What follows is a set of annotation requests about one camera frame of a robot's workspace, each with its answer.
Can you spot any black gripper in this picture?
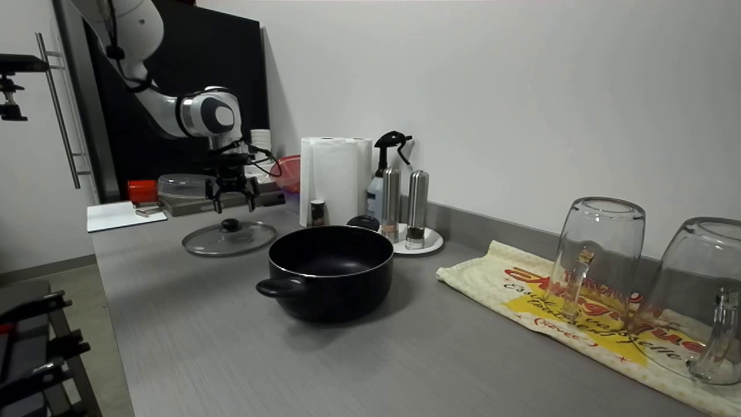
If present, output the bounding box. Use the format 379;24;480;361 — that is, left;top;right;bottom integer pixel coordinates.
203;148;262;216

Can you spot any glass lid with black knob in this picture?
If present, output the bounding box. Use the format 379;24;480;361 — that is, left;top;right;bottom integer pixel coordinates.
181;217;280;258

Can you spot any rectangular container with red lid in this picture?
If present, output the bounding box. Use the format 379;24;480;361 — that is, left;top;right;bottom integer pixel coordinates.
269;152;306;196

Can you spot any clear drinking glass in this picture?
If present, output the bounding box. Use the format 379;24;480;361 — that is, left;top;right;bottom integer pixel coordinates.
647;216;741;365
548;195;648;326

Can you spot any grey metal bin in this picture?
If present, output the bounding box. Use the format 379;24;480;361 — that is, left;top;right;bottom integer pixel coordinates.
161;169;288;220

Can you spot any clear plastic dome container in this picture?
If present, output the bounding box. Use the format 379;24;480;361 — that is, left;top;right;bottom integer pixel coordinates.
156;171;227;205

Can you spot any small dark spice bottle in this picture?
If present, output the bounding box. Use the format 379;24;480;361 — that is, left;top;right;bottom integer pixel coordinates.
308;196;330;228

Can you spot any small red box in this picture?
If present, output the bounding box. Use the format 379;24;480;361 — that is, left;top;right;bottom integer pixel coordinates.
125;177;162;209

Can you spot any white paper towel roll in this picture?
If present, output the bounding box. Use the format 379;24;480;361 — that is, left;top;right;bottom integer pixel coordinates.
300;133;376;226

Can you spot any white flat board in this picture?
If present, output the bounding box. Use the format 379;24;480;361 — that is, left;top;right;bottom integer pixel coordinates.
87;198;170;234

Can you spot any steel spice grinder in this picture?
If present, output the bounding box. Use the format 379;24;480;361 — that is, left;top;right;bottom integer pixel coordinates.
405;166;432;242
379;166;404;240

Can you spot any large black panel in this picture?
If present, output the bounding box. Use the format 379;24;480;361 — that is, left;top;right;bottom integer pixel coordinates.
78;0;271;203

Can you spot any yellow printed dish towel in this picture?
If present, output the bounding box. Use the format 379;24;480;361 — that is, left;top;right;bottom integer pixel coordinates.
435;239;741;417

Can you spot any small clear glass cup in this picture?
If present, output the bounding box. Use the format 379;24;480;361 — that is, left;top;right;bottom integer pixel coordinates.
687;285;741;387

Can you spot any black pot with two handles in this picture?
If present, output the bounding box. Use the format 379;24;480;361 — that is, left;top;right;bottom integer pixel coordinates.
254;222;399;324

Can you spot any steel bar door handle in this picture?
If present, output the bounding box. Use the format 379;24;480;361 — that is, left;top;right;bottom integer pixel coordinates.
33;29;92;192

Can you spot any black clamp with orange handle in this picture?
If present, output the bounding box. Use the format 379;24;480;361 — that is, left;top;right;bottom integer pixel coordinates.
0;328;92;375
0;290;74;326

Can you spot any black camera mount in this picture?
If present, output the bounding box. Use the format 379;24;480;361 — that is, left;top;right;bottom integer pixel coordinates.
0;53;51;122

